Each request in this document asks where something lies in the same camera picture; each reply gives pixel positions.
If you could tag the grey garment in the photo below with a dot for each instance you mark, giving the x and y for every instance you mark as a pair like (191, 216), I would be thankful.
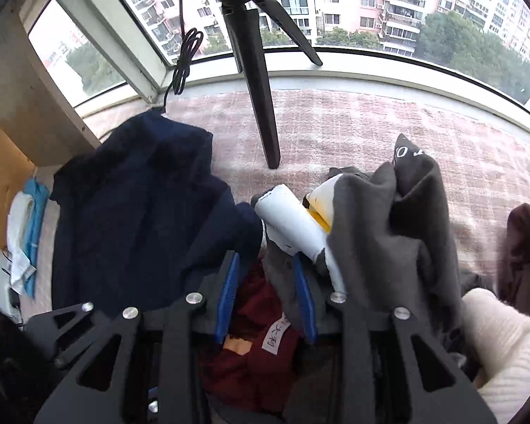
(380, 238)

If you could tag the beige knit sweater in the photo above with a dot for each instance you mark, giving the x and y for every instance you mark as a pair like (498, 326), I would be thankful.
(499, 344)

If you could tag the pine wood panel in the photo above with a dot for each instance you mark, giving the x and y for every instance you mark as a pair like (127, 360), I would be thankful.
(4, 185)

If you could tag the brown garment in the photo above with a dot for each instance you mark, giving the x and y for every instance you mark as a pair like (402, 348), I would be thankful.
(525, 247)

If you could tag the black tripod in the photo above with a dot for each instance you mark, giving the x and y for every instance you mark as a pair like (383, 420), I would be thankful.
(260, 110)

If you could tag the dark red garment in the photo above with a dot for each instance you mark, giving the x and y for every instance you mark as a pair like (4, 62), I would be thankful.
(251, 300)

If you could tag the navy blue pants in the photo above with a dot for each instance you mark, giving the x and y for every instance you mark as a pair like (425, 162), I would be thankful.
(137, 207)

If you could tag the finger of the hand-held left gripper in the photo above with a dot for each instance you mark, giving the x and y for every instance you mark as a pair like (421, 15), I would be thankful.
(70, 331)

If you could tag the white folded cloth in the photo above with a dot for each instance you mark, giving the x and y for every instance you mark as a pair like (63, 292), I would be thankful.
(17, 225)

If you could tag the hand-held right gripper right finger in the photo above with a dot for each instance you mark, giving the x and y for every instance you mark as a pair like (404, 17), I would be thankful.
(304, 296)

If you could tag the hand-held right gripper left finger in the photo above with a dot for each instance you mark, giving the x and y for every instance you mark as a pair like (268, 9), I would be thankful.
(227, 291)

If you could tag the light wooden board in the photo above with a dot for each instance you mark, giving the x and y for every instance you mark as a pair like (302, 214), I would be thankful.
(22, 97)

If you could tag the blue folded blanket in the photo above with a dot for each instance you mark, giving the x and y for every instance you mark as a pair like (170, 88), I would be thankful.
(37, 212)

